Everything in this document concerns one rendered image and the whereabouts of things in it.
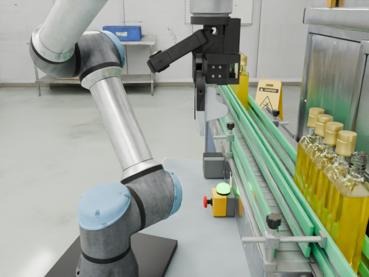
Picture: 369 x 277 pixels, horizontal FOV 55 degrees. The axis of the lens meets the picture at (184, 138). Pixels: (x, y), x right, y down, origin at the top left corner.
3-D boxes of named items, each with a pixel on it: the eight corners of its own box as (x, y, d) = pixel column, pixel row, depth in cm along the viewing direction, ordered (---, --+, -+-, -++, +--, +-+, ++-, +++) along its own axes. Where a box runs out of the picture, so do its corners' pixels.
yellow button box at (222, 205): (234, 217, 116) (235, 197, 113) (211, 217, 115) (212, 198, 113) (230, 206, 122) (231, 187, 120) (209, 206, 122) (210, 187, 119)
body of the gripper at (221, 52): (239, 88, 63) (242, 16, 59) (190, 89, 63) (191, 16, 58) (233, 80, 70) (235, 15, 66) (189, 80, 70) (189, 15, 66)
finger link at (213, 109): (229, 137, 64) (229, 86, 63) (196, 138, 64) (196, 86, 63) (226, 135, 67) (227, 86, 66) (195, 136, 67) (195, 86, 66)
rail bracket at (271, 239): (322, 272, 73) (331, 220, 68) (241, 273, 72) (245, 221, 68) (317, 262, 75) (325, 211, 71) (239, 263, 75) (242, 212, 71)
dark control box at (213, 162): (223, 179, 141) (224, 159, 138) (203, 179, 141) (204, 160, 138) (221, 170, 149) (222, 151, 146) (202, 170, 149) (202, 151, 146)
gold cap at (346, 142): (357, 156, 70) (361, 136, 68) (339, 156, 70) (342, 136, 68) (348, 149, 73) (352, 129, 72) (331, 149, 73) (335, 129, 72)
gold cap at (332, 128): (344, 145, 75) (347, 126, 74) (327, 145, 75) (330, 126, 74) (336, 139, 79) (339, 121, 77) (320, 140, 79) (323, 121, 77)
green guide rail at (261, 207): (275, 258, 77) (279, 226, 74) (271, 258, 77) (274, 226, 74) (208, 87, 241) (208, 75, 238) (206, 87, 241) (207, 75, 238)
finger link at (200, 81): (205, 111, 62) (205, 60, 61) (196, 111, 62) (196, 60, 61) (203, 110, 66) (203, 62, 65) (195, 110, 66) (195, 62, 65)
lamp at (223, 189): (230, 195, 114) (231, 187, 113) (217, 195, 114) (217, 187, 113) (229, 188, 118) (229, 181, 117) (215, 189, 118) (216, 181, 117)
